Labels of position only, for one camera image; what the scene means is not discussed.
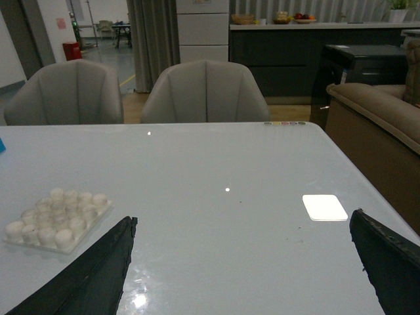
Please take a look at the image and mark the grey curtain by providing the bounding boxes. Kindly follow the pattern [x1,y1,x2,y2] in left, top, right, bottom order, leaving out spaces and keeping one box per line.
[127,0,180,93]

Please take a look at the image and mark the white cabinet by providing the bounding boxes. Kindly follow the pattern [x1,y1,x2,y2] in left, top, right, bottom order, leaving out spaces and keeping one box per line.
[176,0,230,63]

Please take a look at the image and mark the white studded base plate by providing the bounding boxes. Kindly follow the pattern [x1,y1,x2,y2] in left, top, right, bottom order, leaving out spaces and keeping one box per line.
[3,188,112,254]

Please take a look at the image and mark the brown sofa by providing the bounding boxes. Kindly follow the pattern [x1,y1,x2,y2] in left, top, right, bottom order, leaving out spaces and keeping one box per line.
[325,40,419,232]

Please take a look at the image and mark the red fire extinguisher box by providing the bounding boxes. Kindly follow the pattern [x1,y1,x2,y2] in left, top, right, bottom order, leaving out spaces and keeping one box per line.
[62,42,83,61]

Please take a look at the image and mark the right grey armchair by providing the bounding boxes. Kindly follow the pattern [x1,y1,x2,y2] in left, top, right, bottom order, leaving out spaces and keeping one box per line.
[140,60,270,123]

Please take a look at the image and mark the left grey armchair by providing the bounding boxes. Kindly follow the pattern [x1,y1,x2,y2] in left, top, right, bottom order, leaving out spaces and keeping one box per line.
[4,59,123,125]

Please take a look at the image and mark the fruit plate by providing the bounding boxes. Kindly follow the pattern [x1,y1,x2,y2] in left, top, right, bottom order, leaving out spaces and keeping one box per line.
[293,12,317,24]

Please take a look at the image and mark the white potted plant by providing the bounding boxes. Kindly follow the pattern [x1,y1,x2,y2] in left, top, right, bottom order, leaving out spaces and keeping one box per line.
[385,0,417,23]

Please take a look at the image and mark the dark kitchen counter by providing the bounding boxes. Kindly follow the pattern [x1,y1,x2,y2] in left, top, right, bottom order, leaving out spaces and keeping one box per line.
[229,22,419,105]

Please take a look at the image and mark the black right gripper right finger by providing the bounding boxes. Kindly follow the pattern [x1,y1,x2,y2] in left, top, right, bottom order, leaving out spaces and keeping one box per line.
[349,209,419,314]

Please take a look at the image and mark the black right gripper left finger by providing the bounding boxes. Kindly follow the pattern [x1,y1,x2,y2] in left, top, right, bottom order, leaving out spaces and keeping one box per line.
[8,217,138,314]

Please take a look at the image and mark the black side table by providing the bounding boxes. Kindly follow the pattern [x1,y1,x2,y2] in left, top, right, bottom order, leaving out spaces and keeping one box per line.
[310,45,408,128]

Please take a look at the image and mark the coloured dot sticker strip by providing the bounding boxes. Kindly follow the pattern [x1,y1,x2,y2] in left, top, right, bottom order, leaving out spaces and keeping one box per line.
[264,121,307,126]

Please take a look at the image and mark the grey armchair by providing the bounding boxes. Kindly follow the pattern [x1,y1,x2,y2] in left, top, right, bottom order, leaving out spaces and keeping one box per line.
[140,60,270,123]
[4,59,123,125]

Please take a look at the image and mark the food bowl on counter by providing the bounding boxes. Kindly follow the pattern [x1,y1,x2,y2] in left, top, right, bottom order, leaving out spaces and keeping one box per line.
[273,11,294,25]

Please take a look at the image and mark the wicker basket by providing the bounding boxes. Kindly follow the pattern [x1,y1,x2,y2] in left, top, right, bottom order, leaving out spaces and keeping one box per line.
[231,14,255,25]

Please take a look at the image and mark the blue toy block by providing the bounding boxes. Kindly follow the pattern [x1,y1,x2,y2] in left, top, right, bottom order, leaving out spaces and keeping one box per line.
[0,138,6,154]

